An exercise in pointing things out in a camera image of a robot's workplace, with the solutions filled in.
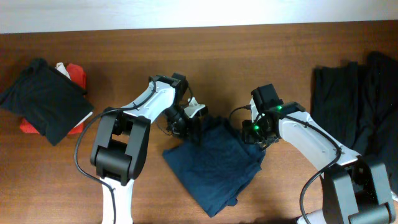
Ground folded red garment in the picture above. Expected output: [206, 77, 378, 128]
[19, 62, 86, 134]

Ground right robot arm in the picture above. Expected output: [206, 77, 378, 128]
[242, 84, 396, 224]

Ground folded black garment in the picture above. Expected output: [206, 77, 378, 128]
[1, 58, 94, 146]

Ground navy blue shorts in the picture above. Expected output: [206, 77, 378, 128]
[162, 116, 266, 217]

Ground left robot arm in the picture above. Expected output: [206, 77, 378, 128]
[90, 73, 208, 223]

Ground black garment with white band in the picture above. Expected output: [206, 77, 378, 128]
[311, 52, 397, 200]

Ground folded white garment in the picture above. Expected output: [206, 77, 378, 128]
[55, 62, 93, 133]

